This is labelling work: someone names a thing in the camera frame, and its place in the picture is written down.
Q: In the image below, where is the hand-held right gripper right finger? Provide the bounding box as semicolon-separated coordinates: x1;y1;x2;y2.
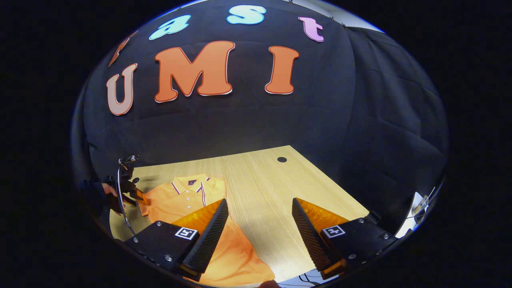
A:
291;197;399;280

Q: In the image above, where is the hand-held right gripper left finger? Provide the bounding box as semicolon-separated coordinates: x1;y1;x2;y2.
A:
124;198;230;282

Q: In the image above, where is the orange T-shirt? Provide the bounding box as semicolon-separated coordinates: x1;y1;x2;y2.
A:
138;173;276;287

